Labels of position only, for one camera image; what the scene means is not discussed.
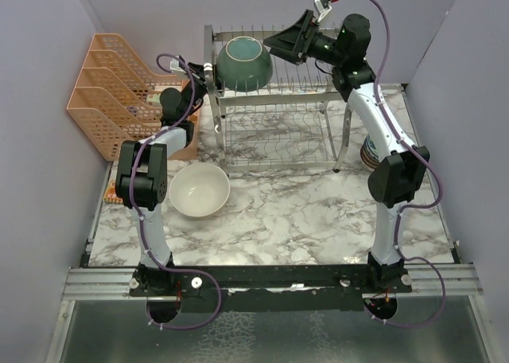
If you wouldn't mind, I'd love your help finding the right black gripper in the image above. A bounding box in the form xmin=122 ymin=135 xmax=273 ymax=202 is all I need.
xmin=260 ymin=12 xmax=343 ymax=68

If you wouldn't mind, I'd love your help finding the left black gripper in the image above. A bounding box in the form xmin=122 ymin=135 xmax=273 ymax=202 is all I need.
xmin=181 ymin=60 xmax=235 ymax=119

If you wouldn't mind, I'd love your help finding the large teal ceramic bowl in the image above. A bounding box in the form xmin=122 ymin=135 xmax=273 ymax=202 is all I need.
xmin=216 ymin=36 xmax=273 ymax=92

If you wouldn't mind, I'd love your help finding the steel two-tier dish rack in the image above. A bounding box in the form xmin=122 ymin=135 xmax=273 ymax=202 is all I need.
xmin=204 ymin=25 xmax=352 ymax=173

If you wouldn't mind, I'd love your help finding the large cream ceramic bowl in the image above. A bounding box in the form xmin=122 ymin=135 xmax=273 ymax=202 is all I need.
xmin=168 ymin=162 xmax=231 ymax=218

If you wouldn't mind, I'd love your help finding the green patterned small bowl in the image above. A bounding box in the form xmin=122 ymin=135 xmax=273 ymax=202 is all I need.
xmin=363 ymin=135 xmax=378 ymax=154

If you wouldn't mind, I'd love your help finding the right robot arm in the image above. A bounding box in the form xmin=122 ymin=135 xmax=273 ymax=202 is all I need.
xmin=263 ymin=10 xmax=429 ymax=292

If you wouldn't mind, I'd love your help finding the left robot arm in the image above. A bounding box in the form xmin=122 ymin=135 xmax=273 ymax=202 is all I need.
xmin=115 ymin=59 xmax=208 ymax=295

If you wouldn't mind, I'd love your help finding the green white box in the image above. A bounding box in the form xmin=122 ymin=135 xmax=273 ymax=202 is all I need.
xmin=146 ymin=94 xmax=160 ymax=105

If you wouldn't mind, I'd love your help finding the orange plastic file organizer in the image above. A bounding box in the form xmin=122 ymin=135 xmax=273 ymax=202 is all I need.
xmin=67 ymin=33 xmax=188 ymax=162

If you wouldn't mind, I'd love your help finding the orange snack packet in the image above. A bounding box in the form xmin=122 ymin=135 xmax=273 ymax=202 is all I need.
xmin=103 ymin=181 xmax=122 ymax=205

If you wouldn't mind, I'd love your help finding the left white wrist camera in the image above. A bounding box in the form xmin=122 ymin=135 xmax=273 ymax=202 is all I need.
xmin=169 ymin=60 xmax=186 ymax=74

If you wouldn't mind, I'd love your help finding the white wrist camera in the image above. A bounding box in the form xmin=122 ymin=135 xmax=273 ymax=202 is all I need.
xmin=313 ymin=0 xmax=339 ymax=24
xmin=169 ymin=60 xmax=186 ymax=74

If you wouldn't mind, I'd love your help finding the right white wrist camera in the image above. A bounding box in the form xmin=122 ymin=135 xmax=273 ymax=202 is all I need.
xmin=313 ymin=0 xmax=339 ymax=24

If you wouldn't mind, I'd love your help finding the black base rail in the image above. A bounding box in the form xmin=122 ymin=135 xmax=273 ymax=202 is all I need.
xmin=129 ymin=263 xmax=412 ymax=313

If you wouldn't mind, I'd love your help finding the aluminium frame rail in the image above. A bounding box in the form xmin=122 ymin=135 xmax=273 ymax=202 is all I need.
xmin=62 ymin=267 xmax=134 ymax=301

